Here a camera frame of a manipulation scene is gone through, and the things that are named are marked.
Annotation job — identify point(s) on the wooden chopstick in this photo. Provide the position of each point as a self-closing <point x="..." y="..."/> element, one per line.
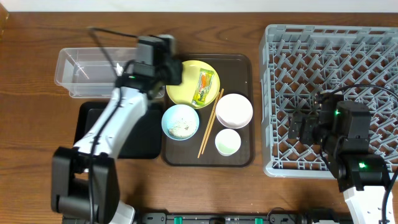
<point x="212" y="121"/>
<point x="208" y="126"/>

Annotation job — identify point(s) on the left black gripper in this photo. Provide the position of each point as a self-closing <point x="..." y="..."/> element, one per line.
<point x="173" y="72"/>

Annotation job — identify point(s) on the grey dishwasher rack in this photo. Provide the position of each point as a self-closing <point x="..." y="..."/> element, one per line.
<point x="299" y="61"/>

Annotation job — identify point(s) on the pile of rice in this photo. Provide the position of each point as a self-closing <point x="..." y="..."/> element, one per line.
<point x="182" y="129"/>

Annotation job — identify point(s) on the light blue bowl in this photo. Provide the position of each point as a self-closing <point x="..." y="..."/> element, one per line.
<point x="176" y="113"/>

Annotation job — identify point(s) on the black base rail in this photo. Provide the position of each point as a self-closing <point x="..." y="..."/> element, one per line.
<point x="276" y="215"/>

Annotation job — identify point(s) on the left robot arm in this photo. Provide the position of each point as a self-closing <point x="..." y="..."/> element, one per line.
<point x="84" y="178"/>

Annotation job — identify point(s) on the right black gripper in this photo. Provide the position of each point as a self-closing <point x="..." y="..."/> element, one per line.
<point x="310" y="122"/>

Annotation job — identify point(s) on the black plastic tray bin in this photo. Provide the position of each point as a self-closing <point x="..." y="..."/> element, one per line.
<point x="143" y="142"/>

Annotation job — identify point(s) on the wooden chopstick left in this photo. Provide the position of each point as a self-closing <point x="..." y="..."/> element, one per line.
<point x="208" y="126"/>

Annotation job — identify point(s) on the green orange snack wrapper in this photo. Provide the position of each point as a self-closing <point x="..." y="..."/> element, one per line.
<point x="203" y="87"/>

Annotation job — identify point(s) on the pink bowl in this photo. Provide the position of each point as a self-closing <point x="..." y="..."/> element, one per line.
<point x="234" y="111"/>

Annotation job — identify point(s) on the yellow plate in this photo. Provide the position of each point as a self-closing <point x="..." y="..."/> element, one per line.
<point x="184" y="93"/>

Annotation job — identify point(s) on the clear plastic bin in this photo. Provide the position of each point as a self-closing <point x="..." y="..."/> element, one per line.
<point x="86" y="73"/>

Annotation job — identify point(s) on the dark brown serving tray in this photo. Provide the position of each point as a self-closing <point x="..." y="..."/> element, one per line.
<point x="235" y="75"/>

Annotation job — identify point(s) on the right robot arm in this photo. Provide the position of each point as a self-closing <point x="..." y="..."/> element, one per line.
<point x="341" y="130"/>

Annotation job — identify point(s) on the white green cup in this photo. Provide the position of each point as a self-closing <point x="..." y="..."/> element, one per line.
<point x="227" y="142"/>

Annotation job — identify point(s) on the wooden chopstick right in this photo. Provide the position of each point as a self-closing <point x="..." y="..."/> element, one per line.
<point x="212" y="121"/>

